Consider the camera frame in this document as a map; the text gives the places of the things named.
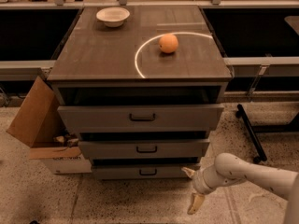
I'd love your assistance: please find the grey drawer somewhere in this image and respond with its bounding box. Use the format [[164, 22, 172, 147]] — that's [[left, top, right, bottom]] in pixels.
[[78, 139, 209, 160], [58, 105, 223, 133], [92, 163, 200, 180]]

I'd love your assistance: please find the grey middle drawer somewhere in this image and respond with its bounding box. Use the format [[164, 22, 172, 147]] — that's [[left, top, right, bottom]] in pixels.
[[78, 139, 209, 160]]

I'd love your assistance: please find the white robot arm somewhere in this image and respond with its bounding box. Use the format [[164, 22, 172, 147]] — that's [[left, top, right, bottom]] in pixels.
[[182, 153, 299, 224]]

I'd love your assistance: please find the grey bottom drawer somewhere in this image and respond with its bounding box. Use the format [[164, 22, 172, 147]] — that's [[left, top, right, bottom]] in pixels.
[[92, 163, 200, 180]]

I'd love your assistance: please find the grey drawer cabinet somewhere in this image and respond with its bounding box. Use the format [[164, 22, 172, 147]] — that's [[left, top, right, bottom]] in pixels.
[[47, 5, 234, 107]]

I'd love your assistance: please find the grey top drawer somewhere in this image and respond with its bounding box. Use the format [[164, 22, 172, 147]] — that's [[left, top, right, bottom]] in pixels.
[[58, 105, 223, 133]]

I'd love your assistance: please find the black wheeled stand base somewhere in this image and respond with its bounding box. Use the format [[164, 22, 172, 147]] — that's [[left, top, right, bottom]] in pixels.
[[235, 104, 299, 164]]

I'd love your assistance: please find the orange fruit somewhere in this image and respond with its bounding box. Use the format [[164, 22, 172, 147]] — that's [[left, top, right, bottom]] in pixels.
[[159, 34, 178, 54]]

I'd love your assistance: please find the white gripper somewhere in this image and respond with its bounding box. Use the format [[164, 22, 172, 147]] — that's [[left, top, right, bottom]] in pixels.
[[181, 166, 219, 215]]

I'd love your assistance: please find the white bowl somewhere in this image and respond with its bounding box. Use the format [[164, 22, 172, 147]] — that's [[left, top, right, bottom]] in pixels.
[[96, 7, 130, 28]]

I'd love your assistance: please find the open cardboard box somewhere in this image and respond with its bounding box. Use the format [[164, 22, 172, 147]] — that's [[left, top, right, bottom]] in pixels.
[[7, 77, 91, 175]]

